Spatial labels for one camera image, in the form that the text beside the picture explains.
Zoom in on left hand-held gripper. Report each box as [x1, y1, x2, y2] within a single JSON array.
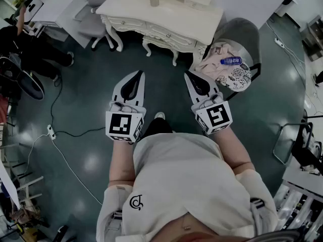
[[105, 71, 147, 144]]

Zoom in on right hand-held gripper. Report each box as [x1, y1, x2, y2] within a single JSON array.
[[184, 70, 234, 136]]

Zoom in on person's right forearm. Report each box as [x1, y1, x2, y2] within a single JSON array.
[[211, 127, 256, 173]]

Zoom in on person's left forearm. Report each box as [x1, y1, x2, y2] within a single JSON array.
[[108, 136, 139, 189]]

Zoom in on cream dressing table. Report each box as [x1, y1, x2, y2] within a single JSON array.
[[95, 0, 224, 67]]

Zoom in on person's right hand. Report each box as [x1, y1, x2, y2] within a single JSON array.
[[199, 92, 225, 109]]

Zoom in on person's left hand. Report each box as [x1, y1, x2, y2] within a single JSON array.
[[109, 101, 139, 113]]

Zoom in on pink clothes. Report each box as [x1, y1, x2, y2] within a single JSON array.
[[195, 42, 243, 82]]

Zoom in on blue label water bottle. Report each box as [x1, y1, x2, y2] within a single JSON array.
[[220, 56, 243, 66]]

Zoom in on person's black trousers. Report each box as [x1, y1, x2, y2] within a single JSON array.
[[141, 117, 175, 139]]

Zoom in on grey armchair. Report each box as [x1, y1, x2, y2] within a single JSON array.
[[191, 17, 262, 101]]

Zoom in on grey office chair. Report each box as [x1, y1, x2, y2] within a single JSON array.
[[76, 0, 120, 52]]

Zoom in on person's white shirt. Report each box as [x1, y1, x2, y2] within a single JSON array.
[[95, 132, 280, 242]]

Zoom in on dark oval chair seat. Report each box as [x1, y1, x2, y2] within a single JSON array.
[[19, 70, 45, 101]]

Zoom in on white side cabinet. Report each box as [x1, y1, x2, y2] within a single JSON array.
[[31, 0, 75, 35]]

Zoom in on black cable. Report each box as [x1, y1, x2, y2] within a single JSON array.
[[49, 76, 107, 139]]

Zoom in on white cable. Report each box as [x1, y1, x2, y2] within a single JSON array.
[[24, 133, 103, 207], [266, 21, 307, 87]]

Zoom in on metal frame chair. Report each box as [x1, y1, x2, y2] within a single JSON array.
[[273, 122, 314, 165]]

